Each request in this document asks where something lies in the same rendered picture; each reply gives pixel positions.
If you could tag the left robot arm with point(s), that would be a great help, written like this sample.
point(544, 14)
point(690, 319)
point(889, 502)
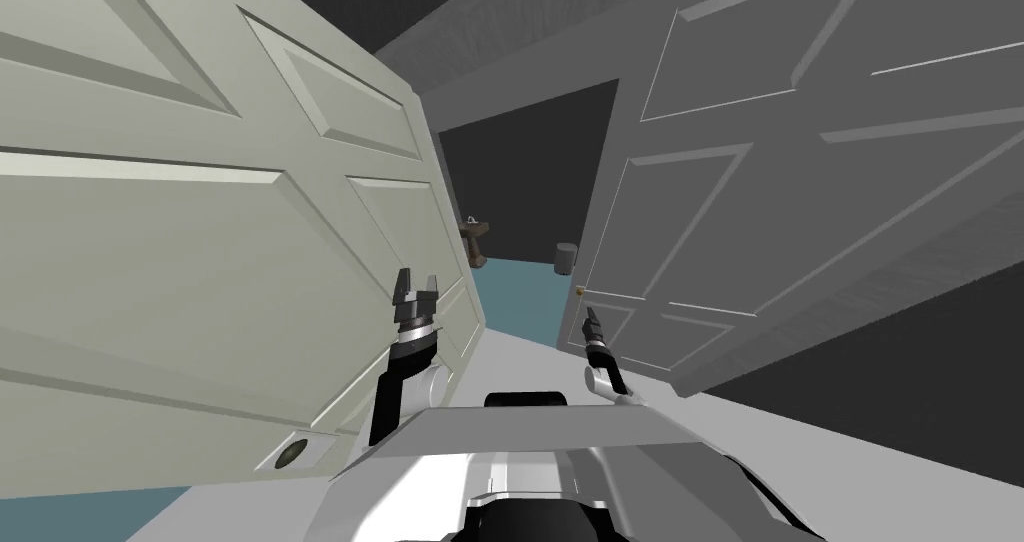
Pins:
point(394, 390)

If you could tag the grey panelled door leaf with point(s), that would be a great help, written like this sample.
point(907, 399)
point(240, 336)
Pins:
point(800, 206)

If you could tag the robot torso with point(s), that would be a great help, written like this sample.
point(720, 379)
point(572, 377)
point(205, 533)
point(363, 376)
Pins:
point(528, 462)

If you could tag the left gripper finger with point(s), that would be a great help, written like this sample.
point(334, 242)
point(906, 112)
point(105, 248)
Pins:
point(430, 288)
point(404, 283)

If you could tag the cream panelled door leaf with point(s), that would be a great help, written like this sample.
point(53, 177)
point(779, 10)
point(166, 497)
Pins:
point(160, 286)

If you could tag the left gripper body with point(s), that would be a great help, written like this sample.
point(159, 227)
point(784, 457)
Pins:
point(416, 312)

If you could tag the dark round door knob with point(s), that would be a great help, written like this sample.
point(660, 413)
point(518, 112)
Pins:
point(290, 453)

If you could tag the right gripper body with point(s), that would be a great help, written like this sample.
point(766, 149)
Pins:
point(594, 336)

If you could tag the grey cylindrical bin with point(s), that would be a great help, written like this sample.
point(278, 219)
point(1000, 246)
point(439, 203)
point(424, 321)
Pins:
point(566, 258)

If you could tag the brown pedestal sink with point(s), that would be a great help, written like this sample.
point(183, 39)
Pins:
point(474, 242)

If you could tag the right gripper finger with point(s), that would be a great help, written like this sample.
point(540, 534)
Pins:
point(593, 316)

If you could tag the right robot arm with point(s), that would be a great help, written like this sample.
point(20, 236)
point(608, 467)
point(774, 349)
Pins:
point(610, 370)

